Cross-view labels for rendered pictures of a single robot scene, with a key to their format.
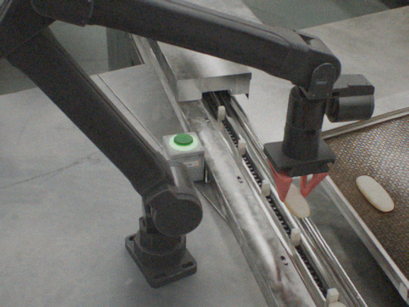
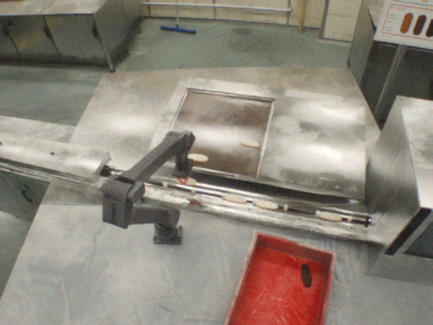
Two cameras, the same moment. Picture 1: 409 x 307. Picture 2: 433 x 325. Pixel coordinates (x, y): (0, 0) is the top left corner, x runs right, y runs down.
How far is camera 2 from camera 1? 64 cm
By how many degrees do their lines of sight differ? 41
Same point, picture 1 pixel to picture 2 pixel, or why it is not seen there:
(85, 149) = (89, 232)
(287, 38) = (173, 140)
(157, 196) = (170, 218)
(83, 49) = not seen: outside the picture
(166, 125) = (98, 196)
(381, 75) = (134, 112)
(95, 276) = (161, 259)
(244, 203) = (168, 195)
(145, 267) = (171, 241)
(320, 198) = not seen: hidden behind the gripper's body
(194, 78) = (94, 171)
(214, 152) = not seen: hidden behind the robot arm
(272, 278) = (206, 206)
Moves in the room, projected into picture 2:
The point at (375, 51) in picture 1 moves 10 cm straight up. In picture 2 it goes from (119, 104) to (114, 91)
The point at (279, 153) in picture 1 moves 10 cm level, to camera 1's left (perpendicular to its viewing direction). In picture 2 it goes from (179, 172) to (165, 189)
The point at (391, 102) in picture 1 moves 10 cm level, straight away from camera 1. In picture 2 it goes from (163, 123) to (155, 114)
